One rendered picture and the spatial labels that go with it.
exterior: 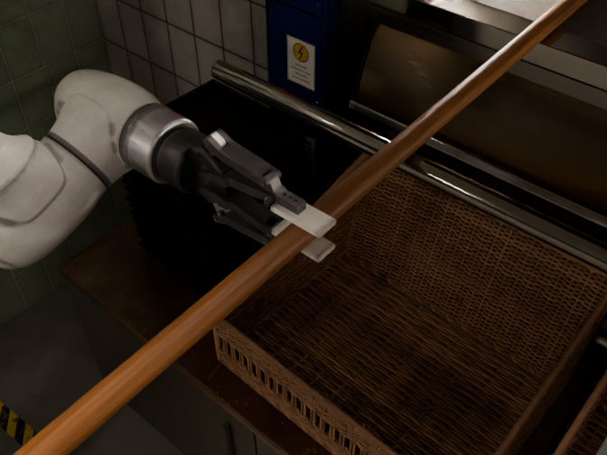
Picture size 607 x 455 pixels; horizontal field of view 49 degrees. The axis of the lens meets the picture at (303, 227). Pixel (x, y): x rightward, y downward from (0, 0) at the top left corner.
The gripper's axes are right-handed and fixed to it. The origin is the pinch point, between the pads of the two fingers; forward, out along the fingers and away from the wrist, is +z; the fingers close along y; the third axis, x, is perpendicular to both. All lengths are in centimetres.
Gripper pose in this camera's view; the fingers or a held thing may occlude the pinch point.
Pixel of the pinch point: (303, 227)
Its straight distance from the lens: 74.5
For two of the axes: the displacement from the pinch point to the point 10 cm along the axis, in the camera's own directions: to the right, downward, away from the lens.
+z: 7.7, 4.5, -4.6
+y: 0.0, 7.1, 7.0
